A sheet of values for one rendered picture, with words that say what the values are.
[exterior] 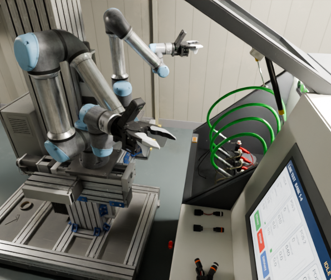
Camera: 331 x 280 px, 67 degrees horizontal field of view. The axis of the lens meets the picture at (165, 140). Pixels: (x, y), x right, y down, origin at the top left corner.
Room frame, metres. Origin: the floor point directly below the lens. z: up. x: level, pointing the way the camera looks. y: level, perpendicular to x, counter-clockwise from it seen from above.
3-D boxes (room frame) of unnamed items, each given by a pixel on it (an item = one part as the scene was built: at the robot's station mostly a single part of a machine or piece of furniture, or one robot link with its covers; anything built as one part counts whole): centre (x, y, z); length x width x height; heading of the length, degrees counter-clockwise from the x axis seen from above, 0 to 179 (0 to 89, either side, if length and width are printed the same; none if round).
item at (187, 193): (1.13, -0.16, 0.87); 0.62 x 0.04 x 0.16; 170
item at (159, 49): (1.71, 0.05, 1.43); 0.11 x 0.08 x 0.09; 105
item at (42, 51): (0.92, 0.45, 1.41); 0.15 x 0.12 x 0.55; 143
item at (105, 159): (1.03, 0.37, 1.09); 0.15 x 0.15 x 0.10
